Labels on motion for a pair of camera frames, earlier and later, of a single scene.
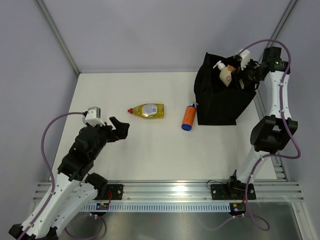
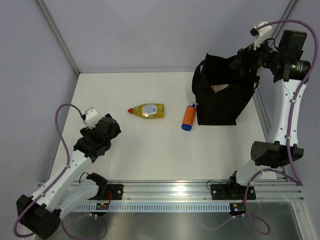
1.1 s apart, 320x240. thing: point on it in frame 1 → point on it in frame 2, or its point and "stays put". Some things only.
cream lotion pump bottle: (225, 74) → (216, 88)
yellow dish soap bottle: (148, 110) stays put
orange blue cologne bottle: (189, 116) stays put
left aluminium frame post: (58, 36) stays put
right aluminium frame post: (283, 19) stays put
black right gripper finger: (239, 81) → (240, 67)
